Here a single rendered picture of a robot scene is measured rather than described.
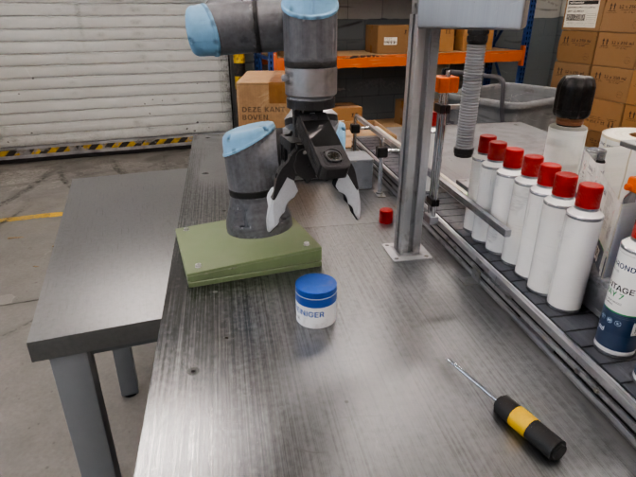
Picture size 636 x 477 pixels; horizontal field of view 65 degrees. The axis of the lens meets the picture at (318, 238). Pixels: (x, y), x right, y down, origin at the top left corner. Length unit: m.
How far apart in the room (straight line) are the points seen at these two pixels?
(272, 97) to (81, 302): 0.83
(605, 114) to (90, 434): 4.34
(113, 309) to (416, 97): 0.68
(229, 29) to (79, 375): 0.63
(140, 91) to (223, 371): 4.62
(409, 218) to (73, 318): 0.66
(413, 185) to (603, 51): 3.83
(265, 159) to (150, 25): 4.22
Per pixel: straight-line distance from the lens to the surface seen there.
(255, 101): 1.55
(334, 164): 0.67
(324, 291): 0.82
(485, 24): 0.92
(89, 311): 0.99
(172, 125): 5.35
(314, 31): 0.72
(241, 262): 0.99
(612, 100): 4.71
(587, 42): 4.86
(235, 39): 0.82
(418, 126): 1.02
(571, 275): 0.86
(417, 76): 0.99
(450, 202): 1.29
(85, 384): 1.02
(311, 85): 0.72
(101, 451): 1.12
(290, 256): 1.01
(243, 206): 1.10
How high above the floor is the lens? 1.32
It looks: 25 degrees down
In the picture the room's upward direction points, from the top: straight up
